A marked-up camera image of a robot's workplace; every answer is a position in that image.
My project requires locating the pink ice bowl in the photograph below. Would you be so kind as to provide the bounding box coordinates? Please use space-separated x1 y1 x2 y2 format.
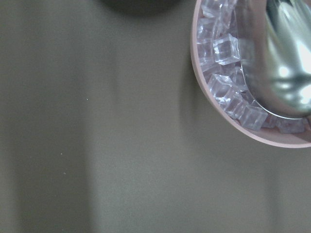
190 0 311 149

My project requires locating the metal scoop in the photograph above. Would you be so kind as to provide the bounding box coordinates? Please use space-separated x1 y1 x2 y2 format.
235 0 311 119

